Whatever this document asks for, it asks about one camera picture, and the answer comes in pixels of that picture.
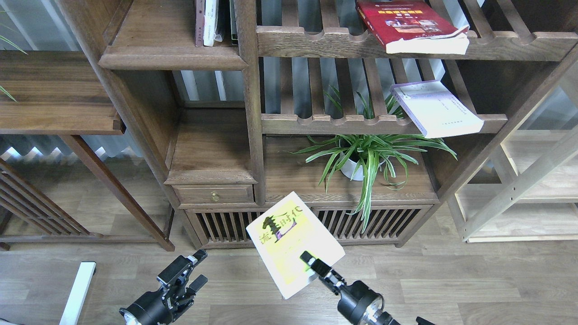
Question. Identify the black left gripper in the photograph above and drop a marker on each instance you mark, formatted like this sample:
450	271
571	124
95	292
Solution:
173	297

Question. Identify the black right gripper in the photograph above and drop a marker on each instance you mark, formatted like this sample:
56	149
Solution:
358	303

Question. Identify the yellow green cover book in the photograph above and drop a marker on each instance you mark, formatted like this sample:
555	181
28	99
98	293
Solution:
283	233

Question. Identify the pale lavender cover book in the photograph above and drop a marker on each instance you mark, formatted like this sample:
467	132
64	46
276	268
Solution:
435	110

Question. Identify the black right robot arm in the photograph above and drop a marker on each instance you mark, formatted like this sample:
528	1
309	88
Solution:
358	303

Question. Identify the brass drawer knob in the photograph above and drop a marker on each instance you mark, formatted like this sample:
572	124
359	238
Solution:
214	196

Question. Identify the white plant pot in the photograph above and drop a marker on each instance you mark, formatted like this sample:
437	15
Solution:
348	169

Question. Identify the spider plant green leaves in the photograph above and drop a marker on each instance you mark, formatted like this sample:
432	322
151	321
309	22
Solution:
370	155

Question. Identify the white bar on floor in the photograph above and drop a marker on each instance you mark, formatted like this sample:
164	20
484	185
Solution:
78	293

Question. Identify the dark wooden bookshelf cabinet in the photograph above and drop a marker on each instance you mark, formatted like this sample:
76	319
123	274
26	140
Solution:
230	118

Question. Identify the dark wooden side table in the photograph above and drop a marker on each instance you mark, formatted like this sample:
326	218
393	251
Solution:
58	93

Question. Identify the dark green upright book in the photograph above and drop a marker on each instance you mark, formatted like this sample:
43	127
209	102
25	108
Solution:
233	24

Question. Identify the red cover book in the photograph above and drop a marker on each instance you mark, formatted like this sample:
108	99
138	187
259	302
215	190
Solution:
412	27

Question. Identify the white spine upright book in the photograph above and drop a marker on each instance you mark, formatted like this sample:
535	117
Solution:
213	22

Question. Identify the brown spine upright book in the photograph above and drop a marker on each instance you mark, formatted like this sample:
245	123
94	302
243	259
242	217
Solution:
199	22

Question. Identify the light wooden shelf frame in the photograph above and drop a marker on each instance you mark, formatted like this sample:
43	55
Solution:
535	197

